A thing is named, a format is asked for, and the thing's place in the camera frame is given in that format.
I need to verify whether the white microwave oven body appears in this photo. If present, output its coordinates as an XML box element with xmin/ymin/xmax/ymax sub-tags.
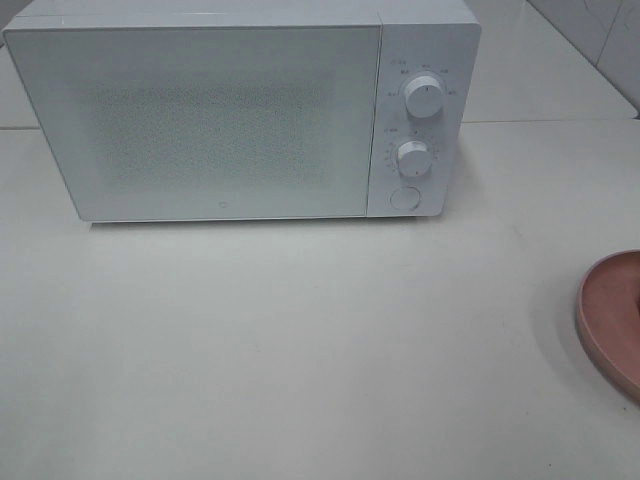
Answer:
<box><xmin>2</xmin><ymin>1</ymin><xmax>481</xmax><ymax>221</ymax></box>

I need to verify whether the upper white power knob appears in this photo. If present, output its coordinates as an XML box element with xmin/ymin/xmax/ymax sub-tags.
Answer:
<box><xmin>403</xmin><ymin>72</ymin><xmax>444</xmax><ymax>119</ymax></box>

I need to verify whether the round white door button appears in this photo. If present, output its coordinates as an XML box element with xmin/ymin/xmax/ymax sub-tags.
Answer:
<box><xmin>390</xmin><ymin>186</ymin><xmax>421</xmax><ymax>211</ymax></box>

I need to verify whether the white timer knob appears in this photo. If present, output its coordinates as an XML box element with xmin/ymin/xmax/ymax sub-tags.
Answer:
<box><xmin>396</xmin><ymin>140</ymin><xmax>434</xmax><ymax>178</ymax></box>

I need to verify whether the pink round plate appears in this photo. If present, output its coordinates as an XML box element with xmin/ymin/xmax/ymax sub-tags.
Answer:
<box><xmin>575</xmin><ymin>250</ymin><xmax>639</xmax><ymax>403</ymax></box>

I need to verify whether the white microwave door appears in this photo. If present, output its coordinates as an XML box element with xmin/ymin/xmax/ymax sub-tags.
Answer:
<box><xmin>6</xmin><ymin>26</ymin><xmax>380</xmax><ymax>222</ymax></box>

